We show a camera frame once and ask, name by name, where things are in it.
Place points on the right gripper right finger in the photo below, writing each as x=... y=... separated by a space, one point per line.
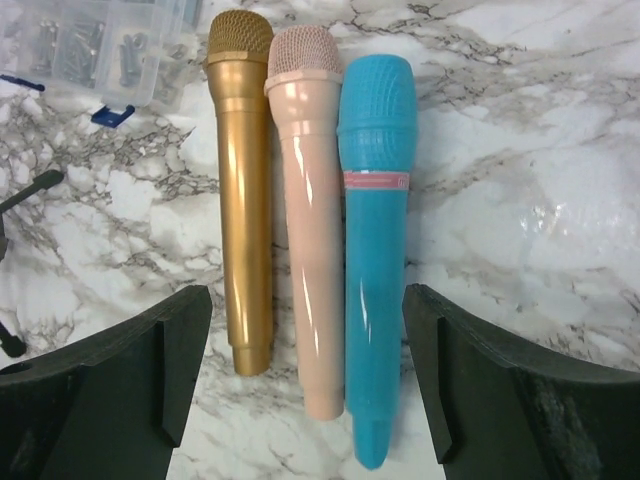
x=502 y=407

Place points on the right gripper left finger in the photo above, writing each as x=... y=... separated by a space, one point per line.
x=113 y=405

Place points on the black tripod mic stand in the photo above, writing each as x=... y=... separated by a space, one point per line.
x=11 y=344

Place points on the blue microphone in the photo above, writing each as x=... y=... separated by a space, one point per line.
x=377 y=138

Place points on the gold microphone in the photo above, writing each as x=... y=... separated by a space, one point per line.
x=236 y=69

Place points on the pink microphone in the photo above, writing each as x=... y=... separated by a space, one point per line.
x=303 y=87

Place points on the clear screw organizer box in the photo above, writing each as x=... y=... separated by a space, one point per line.
x=127 y=54

